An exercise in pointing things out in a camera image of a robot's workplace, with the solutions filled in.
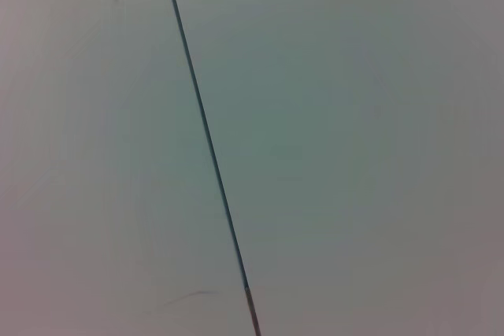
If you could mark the dark panel joint line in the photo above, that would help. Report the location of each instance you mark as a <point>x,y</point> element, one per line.
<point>210,147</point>

